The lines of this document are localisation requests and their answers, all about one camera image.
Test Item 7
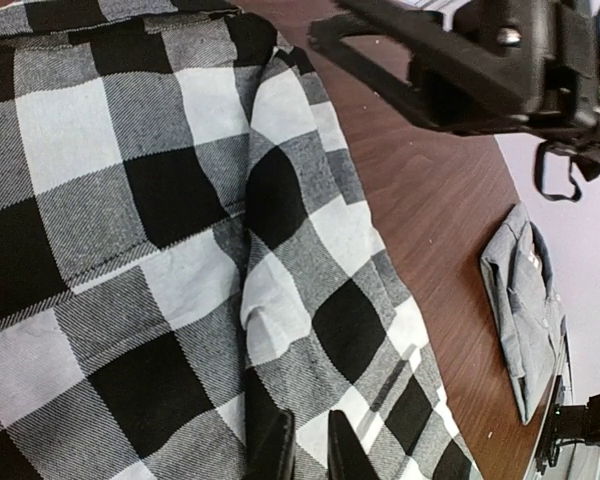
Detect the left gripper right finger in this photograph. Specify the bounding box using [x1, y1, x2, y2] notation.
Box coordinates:
[327, 410, 370, 479]

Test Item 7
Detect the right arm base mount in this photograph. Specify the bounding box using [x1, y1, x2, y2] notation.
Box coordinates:
[535, 386, 600, 474]

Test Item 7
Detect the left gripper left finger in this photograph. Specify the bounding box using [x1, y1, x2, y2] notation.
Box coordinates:
[244, 412, 296, 480]

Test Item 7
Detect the right black cable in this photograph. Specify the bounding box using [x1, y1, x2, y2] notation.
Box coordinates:
[533, 142, 584, 204]

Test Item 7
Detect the folded grey shirt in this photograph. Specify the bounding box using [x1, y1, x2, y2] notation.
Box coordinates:
[479, 203, 566, 425]

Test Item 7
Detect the black white plaid shirt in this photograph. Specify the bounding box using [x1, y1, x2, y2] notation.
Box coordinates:
[0, 1, 480, 479]

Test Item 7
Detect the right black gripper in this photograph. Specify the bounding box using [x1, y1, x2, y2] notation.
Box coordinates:
[308, 1, 600, 138]

